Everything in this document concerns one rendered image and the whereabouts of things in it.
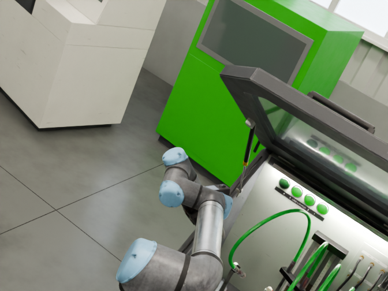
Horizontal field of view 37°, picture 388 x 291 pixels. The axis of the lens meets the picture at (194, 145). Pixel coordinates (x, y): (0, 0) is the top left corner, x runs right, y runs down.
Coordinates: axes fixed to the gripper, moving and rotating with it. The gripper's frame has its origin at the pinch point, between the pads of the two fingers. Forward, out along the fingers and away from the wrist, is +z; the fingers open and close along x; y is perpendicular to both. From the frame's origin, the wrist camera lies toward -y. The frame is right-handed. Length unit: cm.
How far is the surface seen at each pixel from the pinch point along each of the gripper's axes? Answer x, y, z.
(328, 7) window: -320, -250, 106
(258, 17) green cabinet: -248, -148, 46
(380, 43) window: -275, -265, 144
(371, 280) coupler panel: 10, -41, 54
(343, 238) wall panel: -2, -42, 39
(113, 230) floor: -185, 34, 98
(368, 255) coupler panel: 7, -45, 45
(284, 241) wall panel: -20, -25, 40
